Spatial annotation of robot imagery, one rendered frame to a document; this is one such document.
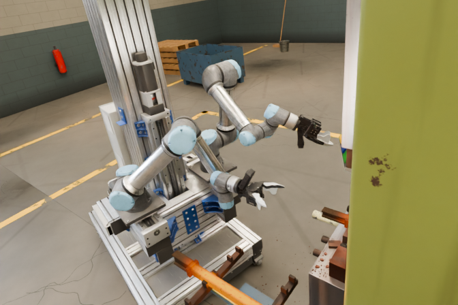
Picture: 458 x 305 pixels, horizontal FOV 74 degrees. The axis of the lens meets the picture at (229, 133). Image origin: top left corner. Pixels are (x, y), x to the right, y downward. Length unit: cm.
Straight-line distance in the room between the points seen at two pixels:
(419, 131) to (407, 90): 5
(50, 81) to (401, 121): 772
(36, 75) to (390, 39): 762
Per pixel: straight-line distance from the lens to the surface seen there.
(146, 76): 162
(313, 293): 123
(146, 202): 171
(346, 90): 85
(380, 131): 46
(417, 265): 58
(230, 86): 169
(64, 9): 814
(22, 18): 779
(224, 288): 103
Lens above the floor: 181
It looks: 25 degrees down
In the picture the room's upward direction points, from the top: 8 degrees counter-clockwise
